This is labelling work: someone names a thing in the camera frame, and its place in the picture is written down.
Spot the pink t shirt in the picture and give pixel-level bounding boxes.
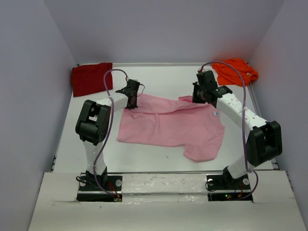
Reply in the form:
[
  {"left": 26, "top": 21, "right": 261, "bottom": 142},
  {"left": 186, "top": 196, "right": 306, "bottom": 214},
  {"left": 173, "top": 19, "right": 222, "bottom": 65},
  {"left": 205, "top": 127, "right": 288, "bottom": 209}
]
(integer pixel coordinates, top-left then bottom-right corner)
[{"left": 117, "top": 94, "right": 225, "bottom": 162}]

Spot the orange t shirt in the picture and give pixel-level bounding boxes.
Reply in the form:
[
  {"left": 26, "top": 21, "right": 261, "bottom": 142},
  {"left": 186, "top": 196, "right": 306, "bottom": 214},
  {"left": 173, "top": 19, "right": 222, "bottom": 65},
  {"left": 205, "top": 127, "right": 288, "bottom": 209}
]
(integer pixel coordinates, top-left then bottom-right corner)
[{"left": 212, "top": 58, "right": 258, "bottom": 87}]

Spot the dark red folded t shirt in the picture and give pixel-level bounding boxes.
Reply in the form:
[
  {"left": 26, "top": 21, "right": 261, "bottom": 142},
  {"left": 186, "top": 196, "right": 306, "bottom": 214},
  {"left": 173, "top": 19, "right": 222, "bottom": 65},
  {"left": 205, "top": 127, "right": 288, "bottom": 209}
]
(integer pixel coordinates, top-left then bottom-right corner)
[{"left": 70, "top": 63, "right": 113, "bottom": 97}]

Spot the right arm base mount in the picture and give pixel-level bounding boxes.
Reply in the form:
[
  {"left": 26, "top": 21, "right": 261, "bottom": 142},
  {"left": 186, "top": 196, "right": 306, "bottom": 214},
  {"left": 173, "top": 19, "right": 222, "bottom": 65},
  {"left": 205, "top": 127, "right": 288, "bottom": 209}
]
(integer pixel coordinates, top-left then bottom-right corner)
[{"left": 205, "top": 168, "right": 253, "bottom": 202}]

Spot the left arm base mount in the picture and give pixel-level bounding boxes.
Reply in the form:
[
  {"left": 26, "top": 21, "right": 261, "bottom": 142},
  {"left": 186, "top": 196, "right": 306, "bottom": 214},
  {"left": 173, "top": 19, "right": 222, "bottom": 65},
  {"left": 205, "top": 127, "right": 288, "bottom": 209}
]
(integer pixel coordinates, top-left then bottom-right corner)
[{"left": 76, "top": 174, "right": 123, "bottom": 202}]

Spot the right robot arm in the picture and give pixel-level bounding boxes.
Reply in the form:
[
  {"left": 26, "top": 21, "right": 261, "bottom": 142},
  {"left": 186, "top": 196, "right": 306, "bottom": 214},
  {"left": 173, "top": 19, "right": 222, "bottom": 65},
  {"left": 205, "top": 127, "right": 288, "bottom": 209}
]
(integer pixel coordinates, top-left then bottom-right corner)
[{"left": 192, "top": 70, "right": 282, "bottom": 189}]

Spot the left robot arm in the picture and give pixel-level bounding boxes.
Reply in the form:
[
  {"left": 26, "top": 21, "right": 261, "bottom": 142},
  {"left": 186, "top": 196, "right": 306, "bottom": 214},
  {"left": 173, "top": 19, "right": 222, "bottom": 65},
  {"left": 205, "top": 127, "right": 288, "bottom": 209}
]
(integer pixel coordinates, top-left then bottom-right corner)
[{"left": 75, "top": 79, "right": 141, "bottom": 190}]

